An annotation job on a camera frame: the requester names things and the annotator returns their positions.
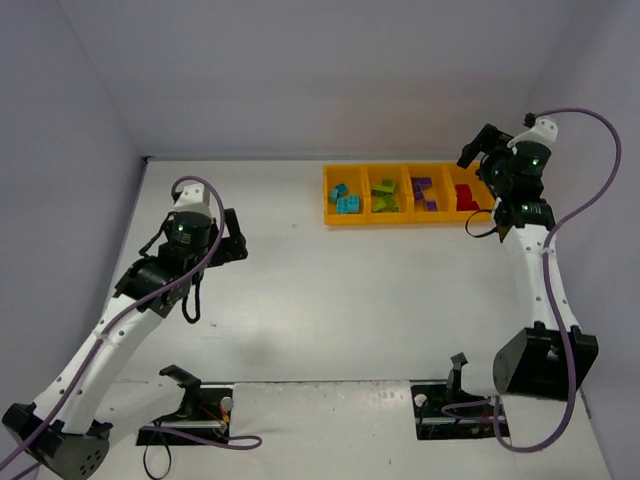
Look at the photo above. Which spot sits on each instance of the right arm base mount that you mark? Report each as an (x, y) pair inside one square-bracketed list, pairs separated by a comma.
[(443, 410)]

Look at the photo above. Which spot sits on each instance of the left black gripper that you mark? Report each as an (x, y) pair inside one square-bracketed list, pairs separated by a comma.
[(232, 242)]

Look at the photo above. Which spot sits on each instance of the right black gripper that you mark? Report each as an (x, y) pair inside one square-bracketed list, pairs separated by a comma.
[(480, 148)]

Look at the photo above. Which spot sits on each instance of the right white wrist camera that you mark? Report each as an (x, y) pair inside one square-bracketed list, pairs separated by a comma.
[(539, 129)]

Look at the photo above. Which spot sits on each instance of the dark teal square brick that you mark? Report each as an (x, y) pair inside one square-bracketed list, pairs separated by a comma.
[(338, 191)]

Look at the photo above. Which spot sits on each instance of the small red lego brick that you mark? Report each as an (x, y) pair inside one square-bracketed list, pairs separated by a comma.
[(463, 191)]

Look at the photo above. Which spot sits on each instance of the red two-by-four lego brick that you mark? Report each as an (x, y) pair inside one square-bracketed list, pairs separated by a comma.
[(466, 204)]

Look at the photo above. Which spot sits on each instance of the long green lego brick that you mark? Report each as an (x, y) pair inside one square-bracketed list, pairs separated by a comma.
[(381, 190)]

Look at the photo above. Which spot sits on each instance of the long teal lego brick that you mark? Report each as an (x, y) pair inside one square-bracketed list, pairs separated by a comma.
[(342, 209)]

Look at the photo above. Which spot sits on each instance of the cupcake purple lego piece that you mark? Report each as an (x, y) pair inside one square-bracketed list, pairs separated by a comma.
[(421, 182)]

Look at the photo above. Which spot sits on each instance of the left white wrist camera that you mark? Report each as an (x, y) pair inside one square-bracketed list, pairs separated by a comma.
[(193, 198)]

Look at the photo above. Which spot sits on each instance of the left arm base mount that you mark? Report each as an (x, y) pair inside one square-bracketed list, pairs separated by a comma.
[(206, 412)]

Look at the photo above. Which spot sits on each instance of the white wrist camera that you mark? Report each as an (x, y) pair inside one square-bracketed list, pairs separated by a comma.
[(539, 129), (193, 198)]

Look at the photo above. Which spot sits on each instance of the yellow divided container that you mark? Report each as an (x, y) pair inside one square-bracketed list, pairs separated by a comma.
[(445, 175)]

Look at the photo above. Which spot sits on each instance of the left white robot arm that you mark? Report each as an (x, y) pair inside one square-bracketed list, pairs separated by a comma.
[(68, 428)]

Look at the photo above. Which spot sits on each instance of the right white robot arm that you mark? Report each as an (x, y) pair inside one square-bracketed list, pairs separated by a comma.
[(552, 354)]

